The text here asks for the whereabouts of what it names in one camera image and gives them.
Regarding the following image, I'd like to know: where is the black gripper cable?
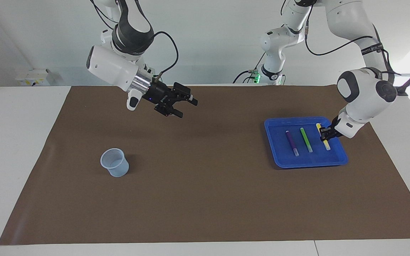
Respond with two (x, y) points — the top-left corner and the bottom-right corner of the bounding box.
(134, 31), (179, 84)
(305, 18), (402, 77)

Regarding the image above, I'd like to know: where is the purple marker pen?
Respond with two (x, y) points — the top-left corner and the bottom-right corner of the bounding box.
(285, 130), (300, 157)

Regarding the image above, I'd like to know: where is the white wall power box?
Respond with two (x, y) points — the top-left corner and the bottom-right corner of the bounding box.
(15, 68), (55, 87)

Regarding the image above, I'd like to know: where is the brown table mat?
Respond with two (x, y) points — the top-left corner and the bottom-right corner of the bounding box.
(0, 85), (410, 246)

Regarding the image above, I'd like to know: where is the blue plastic tray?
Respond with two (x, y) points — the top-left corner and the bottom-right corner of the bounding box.
(264, 116), (349, 169)

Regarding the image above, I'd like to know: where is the black arm base cable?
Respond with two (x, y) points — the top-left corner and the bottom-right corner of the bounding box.
(233, 53), (266, 84)

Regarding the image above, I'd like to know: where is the pale translucent plastic cup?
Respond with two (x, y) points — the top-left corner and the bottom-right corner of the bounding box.
(100, 148), (130, 177)

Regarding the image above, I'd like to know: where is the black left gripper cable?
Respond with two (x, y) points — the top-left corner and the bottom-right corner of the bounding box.
(305, 18), (402, 77)

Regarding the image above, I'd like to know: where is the yellow marker pen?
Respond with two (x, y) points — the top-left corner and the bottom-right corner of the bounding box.
(315, 123), (331, 151)

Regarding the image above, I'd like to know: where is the green marker pen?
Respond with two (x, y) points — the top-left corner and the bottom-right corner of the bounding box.
(300, 127), (314, 153)

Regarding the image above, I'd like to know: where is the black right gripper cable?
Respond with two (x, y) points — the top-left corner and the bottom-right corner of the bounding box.
(134, 31), (179, 84)

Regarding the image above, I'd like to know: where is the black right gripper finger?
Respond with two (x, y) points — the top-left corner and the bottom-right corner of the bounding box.
(171, 82), (198, 106)
(154, 103), (183, 119)

